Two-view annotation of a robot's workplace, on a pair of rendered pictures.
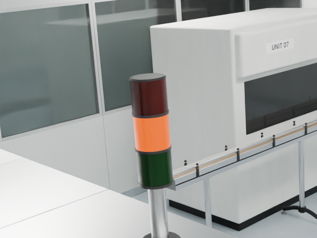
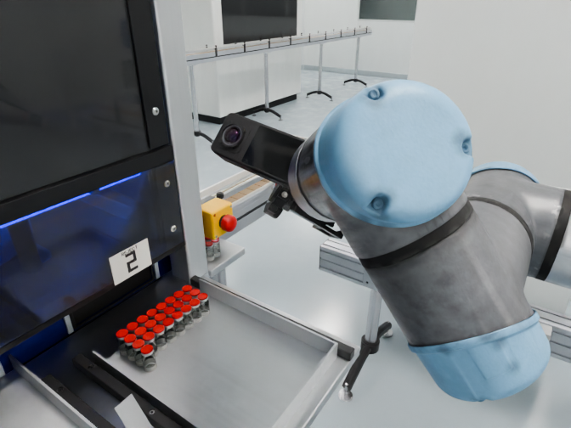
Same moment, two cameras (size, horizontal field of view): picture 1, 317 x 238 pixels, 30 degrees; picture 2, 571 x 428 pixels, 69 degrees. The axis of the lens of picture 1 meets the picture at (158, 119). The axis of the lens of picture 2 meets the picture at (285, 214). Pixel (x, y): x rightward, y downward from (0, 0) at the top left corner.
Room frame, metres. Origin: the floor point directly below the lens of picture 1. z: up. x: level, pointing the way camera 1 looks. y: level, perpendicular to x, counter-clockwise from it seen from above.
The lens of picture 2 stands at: (-0.07, -0.08, 1.46)
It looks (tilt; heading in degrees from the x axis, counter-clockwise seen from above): 27 degrees down; 345
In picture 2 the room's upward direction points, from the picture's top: straight up
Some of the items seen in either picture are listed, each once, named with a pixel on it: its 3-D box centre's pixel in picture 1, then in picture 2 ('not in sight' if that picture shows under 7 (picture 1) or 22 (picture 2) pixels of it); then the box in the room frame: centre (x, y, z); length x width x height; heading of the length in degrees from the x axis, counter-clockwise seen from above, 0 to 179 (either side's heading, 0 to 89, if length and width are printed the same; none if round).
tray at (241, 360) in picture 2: not in sight; (217, 354); (0.49, -0.11, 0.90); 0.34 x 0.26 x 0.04; 40
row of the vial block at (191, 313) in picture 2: not in sight; (174, 327); (0.57, -0.04, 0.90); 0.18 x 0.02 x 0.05; 130
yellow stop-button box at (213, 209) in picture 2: not in sight; (212, 217); (0.83, -0.15, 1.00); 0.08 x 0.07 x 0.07; 40
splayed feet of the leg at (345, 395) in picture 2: not in sight; (369, 351); (1.15, -0.80, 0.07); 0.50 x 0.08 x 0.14; 130
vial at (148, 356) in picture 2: not in sight; (149, 358); (0.50, 0.01, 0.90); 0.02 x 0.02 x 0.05
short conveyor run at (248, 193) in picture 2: not in sight; (244, 190); (1.12, -0.28, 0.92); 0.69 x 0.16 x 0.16; 130
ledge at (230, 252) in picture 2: not in sight; (208, 253); (0.87, -0.13, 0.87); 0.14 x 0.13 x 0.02; 40
